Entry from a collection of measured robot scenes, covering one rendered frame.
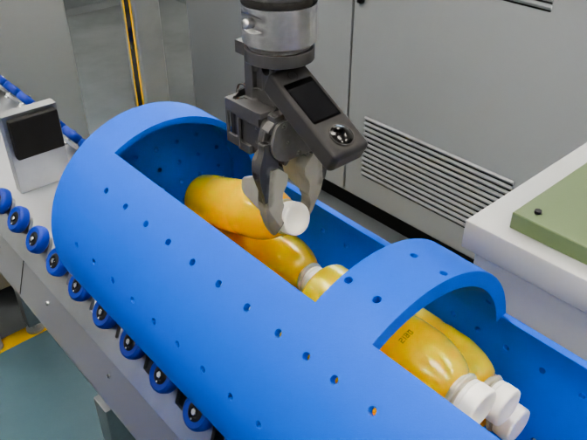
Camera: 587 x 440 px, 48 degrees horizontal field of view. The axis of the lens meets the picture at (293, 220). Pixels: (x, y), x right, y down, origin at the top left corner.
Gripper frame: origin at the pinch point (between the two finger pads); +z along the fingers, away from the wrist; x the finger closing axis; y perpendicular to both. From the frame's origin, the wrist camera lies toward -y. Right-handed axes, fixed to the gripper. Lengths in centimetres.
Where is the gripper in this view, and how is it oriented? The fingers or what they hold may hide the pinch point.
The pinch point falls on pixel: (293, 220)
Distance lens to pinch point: 76.2
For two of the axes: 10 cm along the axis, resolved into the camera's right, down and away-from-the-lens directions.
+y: -6.6, -4.2, 6.3
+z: 0.0, 8.3, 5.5
